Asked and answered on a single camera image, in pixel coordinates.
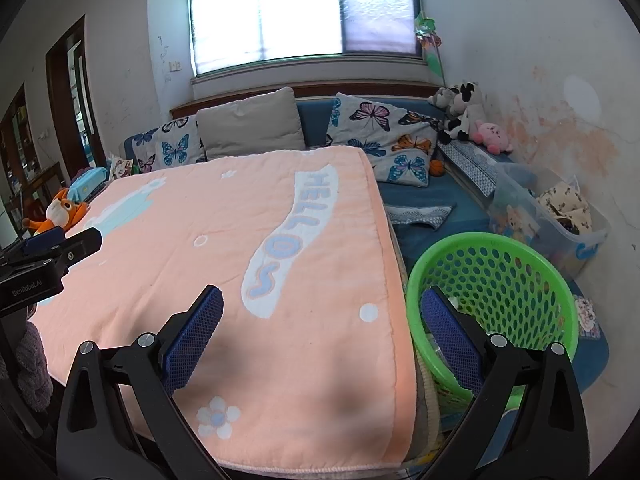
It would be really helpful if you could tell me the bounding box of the wooden cabinet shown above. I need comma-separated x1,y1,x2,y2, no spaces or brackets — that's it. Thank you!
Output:
0,82,36,226

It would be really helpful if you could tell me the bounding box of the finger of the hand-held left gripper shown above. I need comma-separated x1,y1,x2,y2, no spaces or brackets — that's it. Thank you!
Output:
27,227,103,281
0,227,68,262

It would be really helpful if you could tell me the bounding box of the person's left forearm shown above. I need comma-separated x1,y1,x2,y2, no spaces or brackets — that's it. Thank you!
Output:
14,320,54,411

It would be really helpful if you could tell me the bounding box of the orange fox plush toy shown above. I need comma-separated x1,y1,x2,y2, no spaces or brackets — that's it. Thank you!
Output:
22,187,91,235

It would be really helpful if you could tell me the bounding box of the pink plush toy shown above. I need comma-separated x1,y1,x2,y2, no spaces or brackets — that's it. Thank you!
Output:
472,119,514,155

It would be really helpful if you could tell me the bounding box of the cream black printed cloth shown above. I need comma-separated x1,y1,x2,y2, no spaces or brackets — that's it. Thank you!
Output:
537,176,593,235

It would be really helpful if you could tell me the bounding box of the teddy bear toy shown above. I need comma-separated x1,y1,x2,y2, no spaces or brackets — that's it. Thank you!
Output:
502,204,541,241

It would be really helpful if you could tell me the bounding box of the grey towel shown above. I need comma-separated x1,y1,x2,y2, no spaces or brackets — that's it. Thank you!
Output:
385,203,457,231

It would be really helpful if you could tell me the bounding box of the small butterfly print pillow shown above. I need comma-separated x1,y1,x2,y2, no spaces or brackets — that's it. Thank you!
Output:
131,115,207,173

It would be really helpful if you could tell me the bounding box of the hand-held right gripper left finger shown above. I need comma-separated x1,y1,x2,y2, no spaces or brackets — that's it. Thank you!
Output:
56,285,226,480

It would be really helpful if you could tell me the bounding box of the blue sofa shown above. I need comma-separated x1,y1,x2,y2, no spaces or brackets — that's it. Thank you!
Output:
120,94,516,261

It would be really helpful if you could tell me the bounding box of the black white cow plush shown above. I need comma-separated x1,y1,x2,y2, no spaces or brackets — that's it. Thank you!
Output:
439,80,487,143

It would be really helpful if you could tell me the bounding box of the colourful pinwheel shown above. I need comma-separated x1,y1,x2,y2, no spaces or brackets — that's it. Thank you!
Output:
414,12,448,86

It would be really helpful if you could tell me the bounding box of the grey plush toy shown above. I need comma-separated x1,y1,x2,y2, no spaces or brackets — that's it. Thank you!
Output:
428,86,458,109

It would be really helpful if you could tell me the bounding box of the wooden door frame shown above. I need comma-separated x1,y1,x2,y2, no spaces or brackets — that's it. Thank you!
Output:
46,15,108,171

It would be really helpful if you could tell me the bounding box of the large butterfly print pillow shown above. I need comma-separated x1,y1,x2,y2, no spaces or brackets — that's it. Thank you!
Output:
325,92,447,188

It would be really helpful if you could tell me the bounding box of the grey pillow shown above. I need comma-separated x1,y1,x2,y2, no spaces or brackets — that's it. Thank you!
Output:
196,86,306,161

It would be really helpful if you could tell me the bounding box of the printed snack bag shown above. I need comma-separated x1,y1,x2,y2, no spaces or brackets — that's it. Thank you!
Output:
106,156,135,181

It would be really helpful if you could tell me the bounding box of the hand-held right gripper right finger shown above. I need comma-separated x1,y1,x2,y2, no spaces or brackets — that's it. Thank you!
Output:
420,286,590,480

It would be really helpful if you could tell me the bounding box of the pink printed blanket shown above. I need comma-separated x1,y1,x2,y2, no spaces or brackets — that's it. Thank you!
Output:
27,145,418,473

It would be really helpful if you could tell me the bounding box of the window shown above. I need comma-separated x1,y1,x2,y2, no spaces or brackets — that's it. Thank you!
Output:
187,0,423,78

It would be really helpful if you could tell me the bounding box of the blue tissue pack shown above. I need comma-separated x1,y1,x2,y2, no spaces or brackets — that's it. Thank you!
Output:
67,166,108,201

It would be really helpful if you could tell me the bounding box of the blue padded seat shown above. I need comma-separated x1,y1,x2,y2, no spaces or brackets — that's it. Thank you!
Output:
565,272,612,393

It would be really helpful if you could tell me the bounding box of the clear plastic storage bin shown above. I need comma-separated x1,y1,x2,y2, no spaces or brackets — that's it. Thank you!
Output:
487,162,612,278

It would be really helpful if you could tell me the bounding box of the green plastic basket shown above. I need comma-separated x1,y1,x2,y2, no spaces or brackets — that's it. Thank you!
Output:
406,232,581,413

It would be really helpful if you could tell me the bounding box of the wooden sofa backrest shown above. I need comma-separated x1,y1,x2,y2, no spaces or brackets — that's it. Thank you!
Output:
170,80,453,121

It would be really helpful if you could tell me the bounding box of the grey patterned cloth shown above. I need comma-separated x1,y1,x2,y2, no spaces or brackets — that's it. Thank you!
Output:
437,140,516,198

